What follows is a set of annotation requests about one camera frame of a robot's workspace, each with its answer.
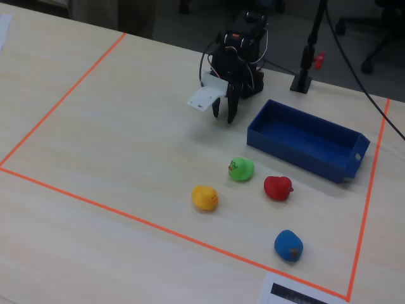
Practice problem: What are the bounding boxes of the black office chair base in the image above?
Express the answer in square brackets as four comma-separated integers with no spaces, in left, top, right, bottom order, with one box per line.
[178,0,285,16]

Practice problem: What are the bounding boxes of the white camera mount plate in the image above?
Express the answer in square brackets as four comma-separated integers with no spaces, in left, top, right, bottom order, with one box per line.
[186,71,229,113]

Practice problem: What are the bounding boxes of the black office chair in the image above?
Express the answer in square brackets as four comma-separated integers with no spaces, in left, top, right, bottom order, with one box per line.
[334,0,405,75]

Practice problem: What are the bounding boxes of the green rubber duck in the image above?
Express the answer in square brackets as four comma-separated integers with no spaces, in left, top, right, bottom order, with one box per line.
[227,157,255,182]

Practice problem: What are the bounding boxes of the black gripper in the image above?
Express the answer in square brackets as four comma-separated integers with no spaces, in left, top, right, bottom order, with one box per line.
[210,45,251,125]

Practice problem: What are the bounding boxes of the blue rubber duck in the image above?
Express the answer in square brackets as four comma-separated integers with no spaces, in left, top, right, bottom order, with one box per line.
[273,229,304,263]

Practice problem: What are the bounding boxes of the paper sheet with black print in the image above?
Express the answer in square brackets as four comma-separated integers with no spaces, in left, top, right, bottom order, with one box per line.
[258,272,349,304]

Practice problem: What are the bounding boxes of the orange tape strip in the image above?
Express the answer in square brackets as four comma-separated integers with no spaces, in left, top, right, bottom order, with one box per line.
[346,98,391,302]
[0,32,127,168]
[0,166,351,301]

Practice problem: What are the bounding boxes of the black camera stand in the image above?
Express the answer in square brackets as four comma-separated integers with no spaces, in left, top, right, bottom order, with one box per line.
[290,0,330,94]

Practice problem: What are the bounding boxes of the long black cable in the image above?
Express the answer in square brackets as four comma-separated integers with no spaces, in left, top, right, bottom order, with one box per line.
[325,0,405,141]

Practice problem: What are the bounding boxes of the red rubber duck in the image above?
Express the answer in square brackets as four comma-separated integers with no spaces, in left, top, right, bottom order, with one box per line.
[263,175,295,202]

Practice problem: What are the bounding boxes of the blue plastic box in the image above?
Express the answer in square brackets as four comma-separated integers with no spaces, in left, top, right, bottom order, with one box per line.
[246,99,371,184]

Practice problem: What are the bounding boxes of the plain white paper sheet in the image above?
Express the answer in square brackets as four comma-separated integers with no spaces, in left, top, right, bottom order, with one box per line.
[0,13,14,52]

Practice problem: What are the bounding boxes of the yellow rubber duck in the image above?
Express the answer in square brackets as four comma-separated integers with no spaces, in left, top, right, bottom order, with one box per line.
[191,185,220,213]

